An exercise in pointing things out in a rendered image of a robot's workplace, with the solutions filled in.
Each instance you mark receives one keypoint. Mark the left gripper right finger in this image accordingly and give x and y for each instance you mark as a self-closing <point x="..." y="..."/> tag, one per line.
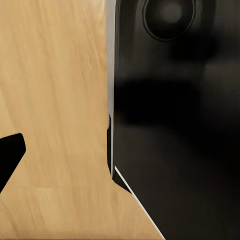
<point x="232" y="149"/>

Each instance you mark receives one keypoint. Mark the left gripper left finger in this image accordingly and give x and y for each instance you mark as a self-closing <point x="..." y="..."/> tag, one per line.
<point x="12" y="150"/>

